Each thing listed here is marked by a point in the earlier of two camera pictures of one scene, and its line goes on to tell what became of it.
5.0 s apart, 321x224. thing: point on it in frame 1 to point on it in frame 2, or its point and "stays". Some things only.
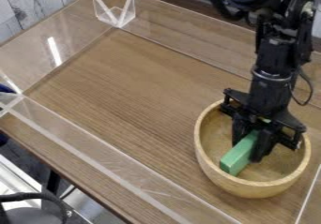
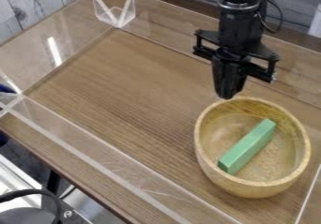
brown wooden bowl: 263,178 stays
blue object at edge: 4,88 stays
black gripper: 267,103 to 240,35
